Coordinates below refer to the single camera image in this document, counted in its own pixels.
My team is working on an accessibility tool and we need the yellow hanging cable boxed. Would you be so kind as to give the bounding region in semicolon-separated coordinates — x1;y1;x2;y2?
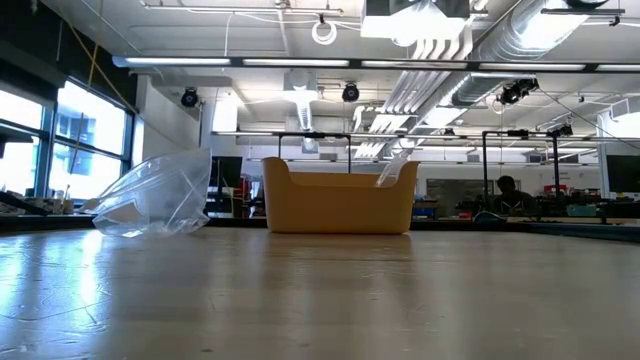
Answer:
54;0;139;115

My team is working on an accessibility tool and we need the long ceiling light fixture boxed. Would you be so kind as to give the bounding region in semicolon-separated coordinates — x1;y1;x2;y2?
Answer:
112;55;640;72

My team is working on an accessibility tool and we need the black camera gantry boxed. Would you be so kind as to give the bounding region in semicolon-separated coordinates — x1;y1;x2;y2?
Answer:
481;128;564;211
277;132;353;175

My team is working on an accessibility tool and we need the black computer monitor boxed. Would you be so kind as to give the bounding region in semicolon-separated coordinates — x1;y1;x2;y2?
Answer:
209;155;244;190
604;153;640;194

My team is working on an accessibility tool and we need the yellow plastic bin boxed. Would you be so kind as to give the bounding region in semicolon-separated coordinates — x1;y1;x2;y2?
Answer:
261;156;420;236

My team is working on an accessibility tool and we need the large window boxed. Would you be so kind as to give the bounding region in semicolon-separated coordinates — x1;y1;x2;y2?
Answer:
0;79;136;201

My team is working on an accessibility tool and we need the black ceiling camera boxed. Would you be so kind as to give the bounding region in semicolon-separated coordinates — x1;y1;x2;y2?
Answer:
498;77;541;106

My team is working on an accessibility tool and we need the white coiled cable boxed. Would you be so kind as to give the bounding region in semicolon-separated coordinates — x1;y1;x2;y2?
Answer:
310;19;339;47

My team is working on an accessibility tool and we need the clear plastic zip bag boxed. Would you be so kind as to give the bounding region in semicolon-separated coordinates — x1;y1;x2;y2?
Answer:
374;147;416;189
79;147;214;239

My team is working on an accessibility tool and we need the person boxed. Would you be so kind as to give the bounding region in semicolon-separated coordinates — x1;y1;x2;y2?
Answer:
492;174;539;217

